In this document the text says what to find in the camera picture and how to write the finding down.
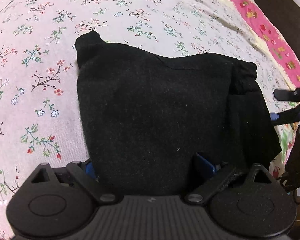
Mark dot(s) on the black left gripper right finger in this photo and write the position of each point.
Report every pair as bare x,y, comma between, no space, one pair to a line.
209,179

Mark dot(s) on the black pants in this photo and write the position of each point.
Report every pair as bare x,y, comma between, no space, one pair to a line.
145,116

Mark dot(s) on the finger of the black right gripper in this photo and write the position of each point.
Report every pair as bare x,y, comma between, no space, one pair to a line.
287,117
287,95

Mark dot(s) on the white floral bed sheet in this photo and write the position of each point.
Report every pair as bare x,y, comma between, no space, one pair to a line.
49,204

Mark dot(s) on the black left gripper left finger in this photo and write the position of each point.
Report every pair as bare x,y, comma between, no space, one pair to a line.
84,175

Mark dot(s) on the pink cream patterned blanket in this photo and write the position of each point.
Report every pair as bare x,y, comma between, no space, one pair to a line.
262,30

